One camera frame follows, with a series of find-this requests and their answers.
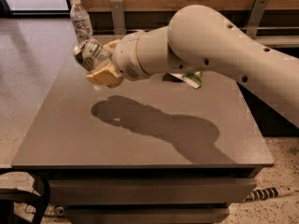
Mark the metal bracket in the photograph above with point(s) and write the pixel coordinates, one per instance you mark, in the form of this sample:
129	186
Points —
255	17
118	18

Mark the green chip bag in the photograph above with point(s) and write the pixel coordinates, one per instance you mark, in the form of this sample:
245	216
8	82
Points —
193	79

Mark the black chair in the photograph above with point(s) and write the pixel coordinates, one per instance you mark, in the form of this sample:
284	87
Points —
9	196

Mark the grey drawer cabinet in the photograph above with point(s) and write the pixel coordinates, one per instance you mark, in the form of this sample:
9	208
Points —
147	196

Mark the silver green 7up can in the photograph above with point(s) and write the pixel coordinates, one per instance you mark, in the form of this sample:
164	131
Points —
90	54

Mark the left metal bracket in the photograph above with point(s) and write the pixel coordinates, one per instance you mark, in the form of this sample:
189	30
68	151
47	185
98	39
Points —
118	18

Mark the right metal bracket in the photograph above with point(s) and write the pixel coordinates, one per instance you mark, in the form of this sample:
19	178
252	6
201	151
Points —
255	17

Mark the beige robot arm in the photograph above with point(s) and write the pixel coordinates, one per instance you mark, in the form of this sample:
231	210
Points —
199	38

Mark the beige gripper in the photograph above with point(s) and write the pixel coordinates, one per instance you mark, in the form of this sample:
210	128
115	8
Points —
127	58

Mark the clear plastic water bottle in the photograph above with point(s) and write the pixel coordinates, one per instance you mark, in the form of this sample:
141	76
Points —
81	20

